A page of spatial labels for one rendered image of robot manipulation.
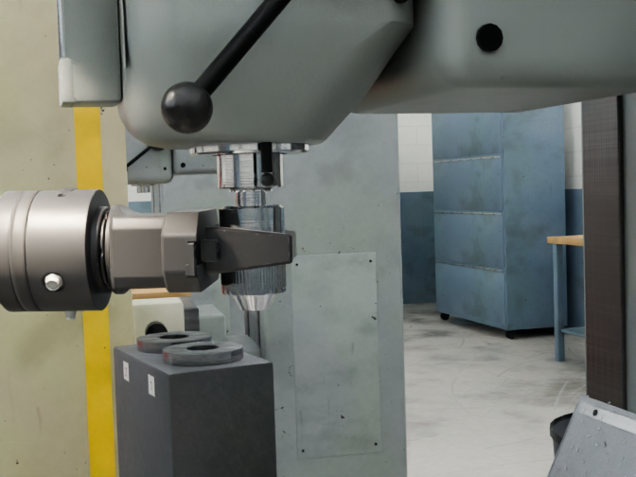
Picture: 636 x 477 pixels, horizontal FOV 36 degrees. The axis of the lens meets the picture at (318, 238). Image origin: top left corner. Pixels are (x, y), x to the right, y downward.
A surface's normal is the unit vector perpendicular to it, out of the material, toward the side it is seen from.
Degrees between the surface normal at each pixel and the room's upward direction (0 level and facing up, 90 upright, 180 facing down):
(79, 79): 90
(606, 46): 90
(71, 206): 44
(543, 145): 90
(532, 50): 90
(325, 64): 120
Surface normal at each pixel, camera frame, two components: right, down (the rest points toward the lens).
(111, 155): 0.29, 0.04
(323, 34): 0.29, 0.36
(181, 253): -0.03, 0.06
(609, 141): -0.96, 0.04
